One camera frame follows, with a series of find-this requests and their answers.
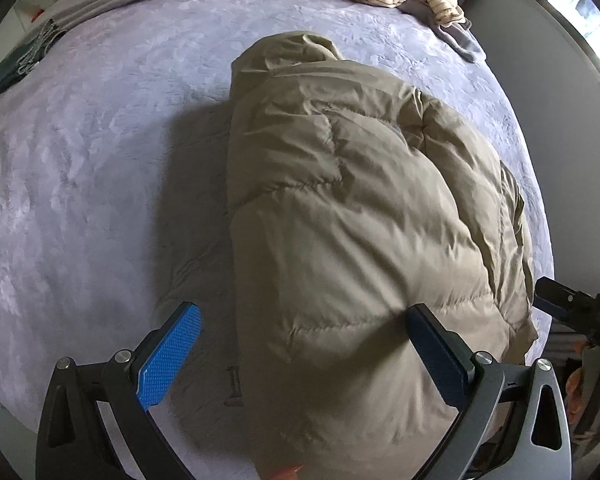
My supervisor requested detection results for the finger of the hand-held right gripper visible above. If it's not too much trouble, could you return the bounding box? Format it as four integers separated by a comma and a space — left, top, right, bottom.
532, 276, 600, 333

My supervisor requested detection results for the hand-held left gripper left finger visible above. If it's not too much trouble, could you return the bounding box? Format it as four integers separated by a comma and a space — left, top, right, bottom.
36, 301, 203, 480

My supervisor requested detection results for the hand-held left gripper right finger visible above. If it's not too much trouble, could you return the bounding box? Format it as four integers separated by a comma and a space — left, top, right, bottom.
405, 303, 573, 480

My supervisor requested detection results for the khaki puffer jacket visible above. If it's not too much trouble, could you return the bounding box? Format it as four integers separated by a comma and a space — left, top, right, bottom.
224, 31, 540, 480

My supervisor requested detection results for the person's right hand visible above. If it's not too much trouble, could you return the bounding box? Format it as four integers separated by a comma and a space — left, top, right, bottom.
566, 337, 600, 418

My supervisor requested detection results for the purple bed blanket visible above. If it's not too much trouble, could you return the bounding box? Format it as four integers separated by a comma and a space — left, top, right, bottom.
0, 0, 556, 436

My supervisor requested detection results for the light grey cloth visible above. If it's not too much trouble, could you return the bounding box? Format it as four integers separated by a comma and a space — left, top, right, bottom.
402, 0, 483, 63

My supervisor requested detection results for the window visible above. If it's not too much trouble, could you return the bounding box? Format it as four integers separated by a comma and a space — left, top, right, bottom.
509, 0, 600, 78

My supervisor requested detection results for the dark green folded cloth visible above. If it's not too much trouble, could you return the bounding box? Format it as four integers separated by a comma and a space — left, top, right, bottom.
0, 18, 70, 112

